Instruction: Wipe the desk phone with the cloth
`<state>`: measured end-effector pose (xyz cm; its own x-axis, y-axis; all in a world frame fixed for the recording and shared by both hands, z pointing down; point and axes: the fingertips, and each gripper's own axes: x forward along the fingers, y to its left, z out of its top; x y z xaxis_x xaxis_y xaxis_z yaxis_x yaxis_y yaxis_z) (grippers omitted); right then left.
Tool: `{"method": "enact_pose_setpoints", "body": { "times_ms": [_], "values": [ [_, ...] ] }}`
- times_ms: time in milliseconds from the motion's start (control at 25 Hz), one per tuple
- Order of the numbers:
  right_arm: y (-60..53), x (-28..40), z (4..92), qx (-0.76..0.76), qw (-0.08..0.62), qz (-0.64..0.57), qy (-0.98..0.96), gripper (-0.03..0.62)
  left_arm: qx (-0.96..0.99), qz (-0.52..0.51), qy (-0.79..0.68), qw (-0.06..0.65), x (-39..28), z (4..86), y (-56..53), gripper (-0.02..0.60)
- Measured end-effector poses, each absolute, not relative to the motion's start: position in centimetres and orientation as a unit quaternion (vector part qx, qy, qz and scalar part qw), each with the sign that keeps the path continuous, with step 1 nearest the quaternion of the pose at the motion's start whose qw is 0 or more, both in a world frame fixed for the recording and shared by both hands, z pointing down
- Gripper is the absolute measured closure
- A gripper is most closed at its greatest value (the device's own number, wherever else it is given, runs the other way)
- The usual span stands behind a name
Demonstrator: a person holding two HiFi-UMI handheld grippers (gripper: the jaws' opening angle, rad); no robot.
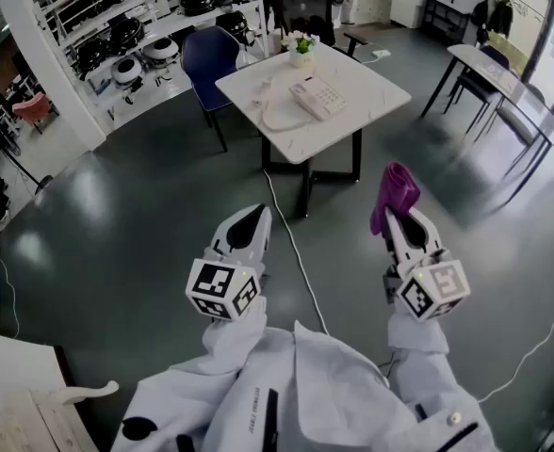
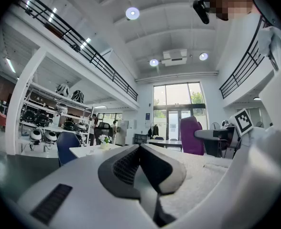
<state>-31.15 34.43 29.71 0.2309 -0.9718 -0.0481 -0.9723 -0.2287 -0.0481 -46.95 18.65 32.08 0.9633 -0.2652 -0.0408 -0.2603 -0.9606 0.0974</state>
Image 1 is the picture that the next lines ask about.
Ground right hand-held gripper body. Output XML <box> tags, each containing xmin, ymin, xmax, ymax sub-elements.
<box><xmin>383</xmin><ymin>247</ymin><xmax>472</xmax><ymax>323</ymax></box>

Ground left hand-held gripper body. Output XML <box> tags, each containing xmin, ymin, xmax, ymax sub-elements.
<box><xmin>185</xmin><ymin>237</ymin><xmax>267</xmax><ymax>323</ymax></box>

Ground purple cloth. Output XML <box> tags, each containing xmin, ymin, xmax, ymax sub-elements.
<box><xmin>369</xmin><ymin>161</ymin><xmax>422</xmax><ymax>235</ymax></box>

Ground white desk telephone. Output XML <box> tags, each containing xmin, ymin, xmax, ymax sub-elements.
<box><xmin>288</xmin><ymin>75</ymin><xmax>349</xmax><ymax>121</ymax></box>

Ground person's left forearm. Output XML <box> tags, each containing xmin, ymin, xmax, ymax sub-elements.
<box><xmin>172</xmin><ymin>295</ymin><xmax>269</xmax><ymax>390</ymax></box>

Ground person's right forearm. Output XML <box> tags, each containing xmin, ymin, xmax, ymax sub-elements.
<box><xmin>387</xmin><ymin>312</ymin><xmax>481</xmax><ymax>423</ymax></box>

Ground white marble table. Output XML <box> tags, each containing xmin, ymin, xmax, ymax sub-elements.
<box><xmin>260</xmin><ymin>127</ymin><xmax>364</xmax><ymax>219</ymax></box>

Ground person's white jacket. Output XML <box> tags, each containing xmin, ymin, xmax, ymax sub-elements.
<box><xmin>109</xmin><ymin>320</ymin><xmax>502</xmax><ymax>452</ymax></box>

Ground dark dining chair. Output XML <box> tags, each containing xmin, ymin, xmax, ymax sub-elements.
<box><xmin>491</xmin><ymin>82</ymin><xmax>554</xmax><ymax>181</ymax></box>
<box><xmin>448</xmin><ymin>44</ymin><xmax>513</xmax><ymax>134</ymax></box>

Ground blue chair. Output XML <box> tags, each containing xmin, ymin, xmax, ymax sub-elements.
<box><xmin>180</xmin><ymin>25</ymin><xmax>243</xmax><ymax>153</ymax></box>

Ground grey table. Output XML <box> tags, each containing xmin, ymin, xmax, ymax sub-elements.
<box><xmin>420</xmin><ymin>42</ymin><xmax>554</xmax><ymax>206</ymax></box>

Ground potted flower plant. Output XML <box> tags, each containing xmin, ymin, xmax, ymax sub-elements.
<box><xmin>280</xmin><ymin>29</ymin><xmax>318</xmax><ymax>69</ymax></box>

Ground white shelf rack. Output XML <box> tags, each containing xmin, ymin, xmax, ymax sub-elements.
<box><xmin>34</xmin><ymin>0</ymin><xmax>271</xmax><ymax>112</ymax></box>

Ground black shelf unit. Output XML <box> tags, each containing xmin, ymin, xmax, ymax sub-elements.
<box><xmin>420</xmin><ymin>0</ymin><xmax>477</xmax><ymax>46</ymax></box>

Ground black mesh office chair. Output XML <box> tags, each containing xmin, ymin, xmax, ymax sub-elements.
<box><xmin>276</xmin><ymin>0</ymin><xmax>369</xmax><ymax>61</ymax></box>

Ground group of black white helmets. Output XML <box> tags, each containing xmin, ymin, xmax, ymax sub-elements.
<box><xmin>73</xmin><ymin>0</ymin><xmax>253</xmax><ymax>89</ymax></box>

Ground hanging dark coats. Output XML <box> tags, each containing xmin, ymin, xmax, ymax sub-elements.
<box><xmin>469</xmin><ymin>0</ymin><xmax>514</xmax><ymax>47</ymax></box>

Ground pink chair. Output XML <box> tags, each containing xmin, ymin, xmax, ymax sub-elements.
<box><xmin>11</xmin><ymin>90</ymin><xmax>53</xmax><ymax>135</ymax></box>

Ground white floor cable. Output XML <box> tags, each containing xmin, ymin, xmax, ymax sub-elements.
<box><xmin>263</xmin><ymin>167</ymin><xmax>330</xmax><ymax>336</ymax></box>
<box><xmin>0</xmin><ymin>250</ymin><xmax>22</xmax><ymax>339</ymax></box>
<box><xmin>476</xmin><ymin>299</ymin><xmax>554</xmax><ymax>404</ymax></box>

